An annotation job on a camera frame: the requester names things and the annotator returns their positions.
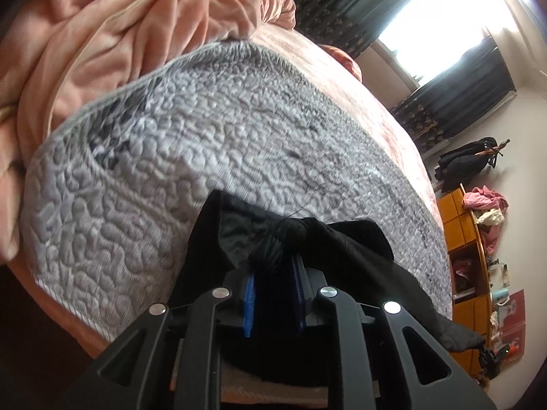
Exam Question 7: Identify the black pants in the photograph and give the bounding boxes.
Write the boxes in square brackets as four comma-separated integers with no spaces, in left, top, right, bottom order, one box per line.
[169,190,483,387]

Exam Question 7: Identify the orange wooden cabinet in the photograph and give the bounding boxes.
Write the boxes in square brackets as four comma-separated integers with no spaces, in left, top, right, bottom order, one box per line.
[436,182,495,379]

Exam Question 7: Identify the grey quilted bedspread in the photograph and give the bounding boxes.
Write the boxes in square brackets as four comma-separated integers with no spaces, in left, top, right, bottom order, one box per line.
[21,42,452,340]

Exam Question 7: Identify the pink clothes on cabinet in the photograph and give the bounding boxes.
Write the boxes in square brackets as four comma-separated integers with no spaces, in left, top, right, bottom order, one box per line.
[462,185,509,256]

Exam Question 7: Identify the black coat on rack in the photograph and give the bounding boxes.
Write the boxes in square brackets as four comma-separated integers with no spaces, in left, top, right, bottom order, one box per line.
[433,137,511,193]

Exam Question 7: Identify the pink pillow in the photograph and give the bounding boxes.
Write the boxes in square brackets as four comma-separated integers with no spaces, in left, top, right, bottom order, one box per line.
[320,44,362,82]

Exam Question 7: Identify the dark green right curtain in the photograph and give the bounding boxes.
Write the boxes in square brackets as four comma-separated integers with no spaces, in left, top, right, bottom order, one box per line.
[390,36,516,154]

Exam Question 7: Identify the pink fleece blanket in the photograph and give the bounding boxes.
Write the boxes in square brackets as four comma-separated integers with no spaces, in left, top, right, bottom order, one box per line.
[1,0,295,262]

